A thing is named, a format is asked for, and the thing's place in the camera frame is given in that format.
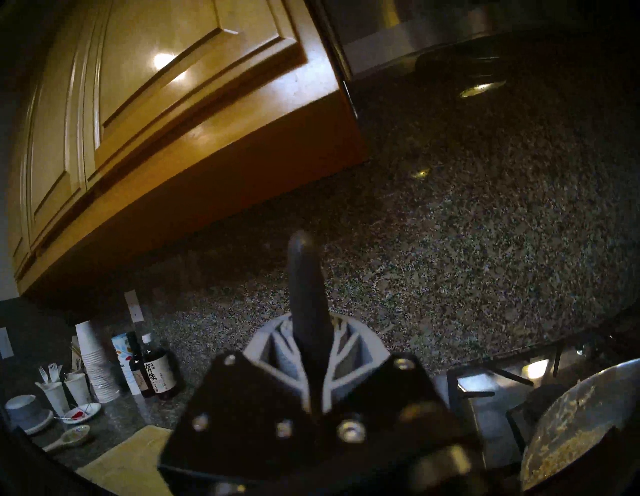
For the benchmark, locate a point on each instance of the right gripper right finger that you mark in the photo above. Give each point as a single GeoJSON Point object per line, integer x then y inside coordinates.
{"type": "Point", "coordinates": [357, 345]}

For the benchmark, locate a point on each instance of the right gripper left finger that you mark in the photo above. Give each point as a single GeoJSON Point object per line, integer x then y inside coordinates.
{"type": "Point", "coordinates": [272, 345]}

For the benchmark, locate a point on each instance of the metal ladle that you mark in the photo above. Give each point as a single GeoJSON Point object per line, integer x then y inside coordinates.
{"type": "Point", "coordinates": [309, 310]}

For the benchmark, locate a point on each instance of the cooked oatmeal mass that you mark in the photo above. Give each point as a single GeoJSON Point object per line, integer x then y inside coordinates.
{"type": "Point", "coordinates": [565, 440]}

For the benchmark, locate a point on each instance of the plain white bowl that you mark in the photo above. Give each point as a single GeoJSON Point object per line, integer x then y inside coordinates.
{"type": "Point", "coordinates": [25, 410]}

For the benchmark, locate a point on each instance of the soy sauce bottle white label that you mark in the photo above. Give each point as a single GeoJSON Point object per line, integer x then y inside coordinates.
{"type": "Point", "coordinates": [160, 372]}

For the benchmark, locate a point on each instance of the steel gas stove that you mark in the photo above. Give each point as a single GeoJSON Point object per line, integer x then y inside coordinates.
{"type": "Point", "coordinates": [480, 400]}

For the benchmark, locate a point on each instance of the small dark sauce bottle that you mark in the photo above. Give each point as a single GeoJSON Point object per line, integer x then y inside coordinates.
{"type": "Point", "coordinates": [140, 372]}

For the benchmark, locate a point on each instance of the white blue cylindrical canister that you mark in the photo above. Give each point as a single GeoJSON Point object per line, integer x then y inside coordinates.
{"type": "Point", "coordinates": [121, 350]}

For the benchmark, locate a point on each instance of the stack of paper cups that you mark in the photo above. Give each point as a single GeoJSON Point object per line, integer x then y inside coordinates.
{"type": "Point", "coordinates": [97, 365]}

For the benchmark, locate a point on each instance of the yellow towel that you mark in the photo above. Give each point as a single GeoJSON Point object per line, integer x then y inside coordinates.
{"type": "Point", "coordinates": [130, 462]}

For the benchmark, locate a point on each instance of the white paper cup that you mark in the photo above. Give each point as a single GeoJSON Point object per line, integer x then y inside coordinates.
{"type": "Point", "coordinates": [79, 390]}

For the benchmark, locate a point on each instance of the white saucer red smear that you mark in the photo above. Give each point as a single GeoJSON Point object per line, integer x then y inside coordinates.
{"type": "Point", "coordinates": [82, 412]}

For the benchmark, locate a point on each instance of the white plastic fork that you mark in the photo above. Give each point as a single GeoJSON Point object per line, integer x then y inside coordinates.
{"type": "Point", "coordinates": [54, 372]}
{"type": "Point", "coordinates": [44, 375]}

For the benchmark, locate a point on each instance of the paper cup holding forks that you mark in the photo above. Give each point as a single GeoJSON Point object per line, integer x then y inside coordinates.
{"type": "Point", "coordinates": [56, 400]}

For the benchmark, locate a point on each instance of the stainless steel pot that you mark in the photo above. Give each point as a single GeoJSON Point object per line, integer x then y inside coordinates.
{"type": "Point", "coordinates": [575, 425]}

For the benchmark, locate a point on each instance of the dim round hood lamp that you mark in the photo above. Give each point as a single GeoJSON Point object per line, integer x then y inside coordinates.
{"type": "Point", "coordinates": [480, 89]}

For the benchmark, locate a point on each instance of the wooden upper cabinet door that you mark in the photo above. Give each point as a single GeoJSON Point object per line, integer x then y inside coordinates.
{"type": "Point", "coordinates": [165, 75]}
{"type": "Point", "coordinates": [50, 150]}
{"type": "Point", "coordinates": [20, 210]}

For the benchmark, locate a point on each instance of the steel range hood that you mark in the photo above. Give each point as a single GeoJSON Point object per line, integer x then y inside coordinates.
{"type": "Point", "coordinates": [400, 30]}

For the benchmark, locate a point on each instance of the white wall outlet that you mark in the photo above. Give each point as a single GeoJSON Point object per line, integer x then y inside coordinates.
{"type": "Point", "coordinates": [134, 306]}
{"type": "Point", "coordinates": [6, 343]}

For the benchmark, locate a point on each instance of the wooden upper cabinet frame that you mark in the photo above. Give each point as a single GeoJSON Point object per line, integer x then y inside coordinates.
{"type": "Point", "coordinates": [240, 165]}

